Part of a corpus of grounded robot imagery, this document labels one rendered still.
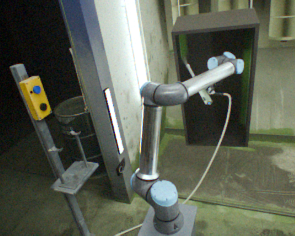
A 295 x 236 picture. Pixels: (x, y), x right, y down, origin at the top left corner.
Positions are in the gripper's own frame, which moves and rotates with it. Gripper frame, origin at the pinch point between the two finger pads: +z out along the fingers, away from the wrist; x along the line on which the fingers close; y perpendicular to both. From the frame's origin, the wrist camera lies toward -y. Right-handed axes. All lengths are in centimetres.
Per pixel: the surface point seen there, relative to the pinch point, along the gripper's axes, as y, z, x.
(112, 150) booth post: -64, 74, 0
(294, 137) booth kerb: 154, 60, -4
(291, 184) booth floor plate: 106, 63, -59
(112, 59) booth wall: -67, 8, 48
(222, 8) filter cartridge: 63, -28, 116
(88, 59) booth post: -89, -1, 33
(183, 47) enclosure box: -4, -9, 52
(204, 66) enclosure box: 18.4, 1.4, 40.2
